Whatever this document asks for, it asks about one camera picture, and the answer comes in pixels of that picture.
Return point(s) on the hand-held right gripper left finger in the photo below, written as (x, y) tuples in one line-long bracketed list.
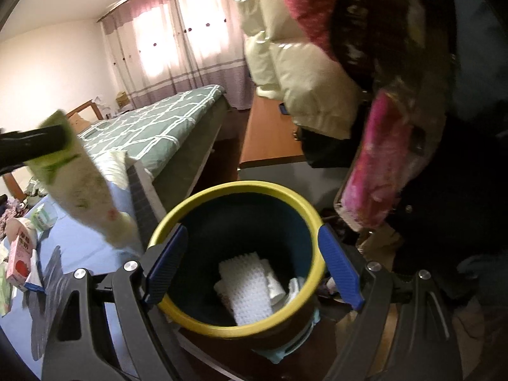
[(166, 262)]

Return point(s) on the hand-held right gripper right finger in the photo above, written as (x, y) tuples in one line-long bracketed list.
[(341, 270)]

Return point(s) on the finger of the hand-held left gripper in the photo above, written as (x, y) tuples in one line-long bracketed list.
[(27, 145)]

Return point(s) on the green white can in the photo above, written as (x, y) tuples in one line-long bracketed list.
[(44, 218)]

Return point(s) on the white foam sheet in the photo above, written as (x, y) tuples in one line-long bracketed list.
[(248, 289)]

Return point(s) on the yellow-rimmed dark waste bin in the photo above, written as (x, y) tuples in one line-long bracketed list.
[(238, 187)]

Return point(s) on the pink drink carton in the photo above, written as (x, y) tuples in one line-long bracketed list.
[(20, 262)]

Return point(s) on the blue star-print blanket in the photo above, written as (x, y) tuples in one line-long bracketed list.
[(87, 254)]

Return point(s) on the wooden bed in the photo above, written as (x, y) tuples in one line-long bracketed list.
[(186, 174)]

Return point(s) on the pink plastic-wrapped bundle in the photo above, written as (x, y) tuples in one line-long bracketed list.
[(373, 174)]

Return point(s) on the small cardboard box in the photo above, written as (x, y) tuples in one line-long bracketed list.
[(123, 99)]

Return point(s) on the pale blue plastic object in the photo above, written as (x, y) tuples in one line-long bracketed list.
[(278, 355)]

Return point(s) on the green checked duvet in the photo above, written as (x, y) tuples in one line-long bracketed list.
[(158, 127)]

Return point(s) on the low wooden cabinet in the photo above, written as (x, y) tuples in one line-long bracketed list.
[(266, 139)]

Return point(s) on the pink white curtain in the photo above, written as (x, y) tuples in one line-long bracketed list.
[(166, 47)]

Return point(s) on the black hanging coat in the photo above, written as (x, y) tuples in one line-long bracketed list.
[(468, 127)]

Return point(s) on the cream puffer jacket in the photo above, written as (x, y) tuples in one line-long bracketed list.
[(301, 79)]

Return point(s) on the leopard print scarf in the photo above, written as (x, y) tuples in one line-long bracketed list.
[(353, 35)]

